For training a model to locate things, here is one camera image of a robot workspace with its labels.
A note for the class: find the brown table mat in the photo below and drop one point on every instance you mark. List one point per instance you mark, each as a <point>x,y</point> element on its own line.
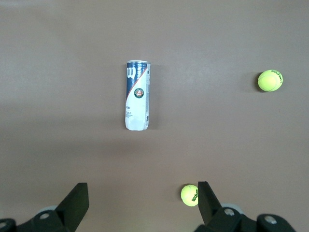
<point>72,96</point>

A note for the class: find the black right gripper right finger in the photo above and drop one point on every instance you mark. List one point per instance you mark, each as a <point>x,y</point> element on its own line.
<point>210,210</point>

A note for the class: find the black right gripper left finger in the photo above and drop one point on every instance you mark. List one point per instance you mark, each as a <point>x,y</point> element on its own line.
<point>70,210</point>

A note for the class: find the yellow-green Wilson tennis ball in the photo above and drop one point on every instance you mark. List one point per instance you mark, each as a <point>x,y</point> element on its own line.
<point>188,194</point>
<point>268,82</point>

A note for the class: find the white blue Wilson tennis can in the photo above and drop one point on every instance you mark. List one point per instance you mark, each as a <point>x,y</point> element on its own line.
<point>137,108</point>

